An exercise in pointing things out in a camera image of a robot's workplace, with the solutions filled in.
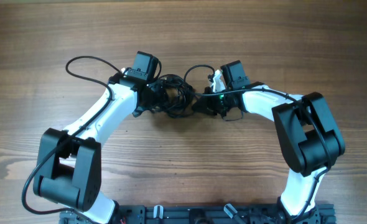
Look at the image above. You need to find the black left camera cable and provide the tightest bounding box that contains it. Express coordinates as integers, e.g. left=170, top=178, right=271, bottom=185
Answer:
left=21, top=55, right=124, bottom=216

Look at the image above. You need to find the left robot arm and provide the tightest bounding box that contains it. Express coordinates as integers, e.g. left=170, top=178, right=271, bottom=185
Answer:
left=22, top=52, right=161, bottom=223

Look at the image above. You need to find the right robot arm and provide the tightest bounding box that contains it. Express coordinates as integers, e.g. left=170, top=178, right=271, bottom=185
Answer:
left=192, top=60, right=345, bottom=223

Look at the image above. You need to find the black right camera cable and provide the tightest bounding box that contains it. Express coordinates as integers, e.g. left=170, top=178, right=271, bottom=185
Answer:
left=183, top=64, right=333, bottom=223

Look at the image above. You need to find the black USB cable bundle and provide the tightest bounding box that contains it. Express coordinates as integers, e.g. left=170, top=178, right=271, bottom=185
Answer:
left=152, top=73, right=200, bottom=119

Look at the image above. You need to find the black camera cable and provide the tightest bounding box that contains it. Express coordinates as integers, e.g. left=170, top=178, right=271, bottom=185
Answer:
left=183, top=64, right=333, bottom=223
left=21, top=55, right=124, bottom=216

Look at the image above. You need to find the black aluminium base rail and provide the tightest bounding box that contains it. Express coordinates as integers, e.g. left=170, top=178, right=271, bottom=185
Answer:
left=59, top=203, right=337, bottom=224

